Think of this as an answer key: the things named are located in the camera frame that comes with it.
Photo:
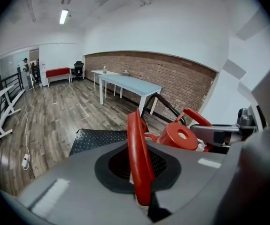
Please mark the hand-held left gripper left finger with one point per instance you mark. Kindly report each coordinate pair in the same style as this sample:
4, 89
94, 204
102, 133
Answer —
83, 186

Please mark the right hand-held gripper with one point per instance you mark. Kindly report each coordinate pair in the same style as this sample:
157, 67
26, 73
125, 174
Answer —
246, 121

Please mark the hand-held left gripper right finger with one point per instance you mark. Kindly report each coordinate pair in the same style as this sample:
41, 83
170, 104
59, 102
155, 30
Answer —
191, 172

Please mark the black platform cart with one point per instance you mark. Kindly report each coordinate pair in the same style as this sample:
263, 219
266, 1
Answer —
94, 138

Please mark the clear jar with red lid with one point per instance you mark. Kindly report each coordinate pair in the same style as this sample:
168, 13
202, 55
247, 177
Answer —
139, 153

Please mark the white power strip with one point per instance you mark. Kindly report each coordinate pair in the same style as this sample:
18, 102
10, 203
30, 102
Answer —
25, 161

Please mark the light blue table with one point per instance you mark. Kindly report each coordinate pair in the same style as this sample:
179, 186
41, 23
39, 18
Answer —
132, 84

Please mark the tissue box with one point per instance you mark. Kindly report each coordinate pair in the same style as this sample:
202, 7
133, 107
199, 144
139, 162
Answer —
125, 73

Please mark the small white table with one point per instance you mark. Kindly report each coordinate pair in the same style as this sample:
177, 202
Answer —
100, 72

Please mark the red bench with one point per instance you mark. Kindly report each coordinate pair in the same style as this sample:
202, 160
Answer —
57, 72

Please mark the black office chair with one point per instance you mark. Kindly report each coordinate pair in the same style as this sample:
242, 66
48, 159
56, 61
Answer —
78, 69

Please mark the glass jar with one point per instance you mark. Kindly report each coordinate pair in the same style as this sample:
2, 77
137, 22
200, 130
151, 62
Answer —
105, 69

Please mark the ceiling tube light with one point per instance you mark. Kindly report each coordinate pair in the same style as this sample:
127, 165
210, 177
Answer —
63, 17

